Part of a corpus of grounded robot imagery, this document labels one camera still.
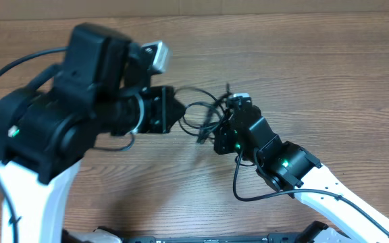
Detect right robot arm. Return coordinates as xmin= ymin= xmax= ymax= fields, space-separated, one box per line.
xmin=215 ymin=105 xmax=389 ymax=242

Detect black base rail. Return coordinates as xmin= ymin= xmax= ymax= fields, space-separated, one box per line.
xmin=122 ymin=233 xmax=299 ymax=243

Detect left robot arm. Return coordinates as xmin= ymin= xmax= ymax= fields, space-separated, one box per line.
xmin=0 ymin=23 xmax=184 ymax=242

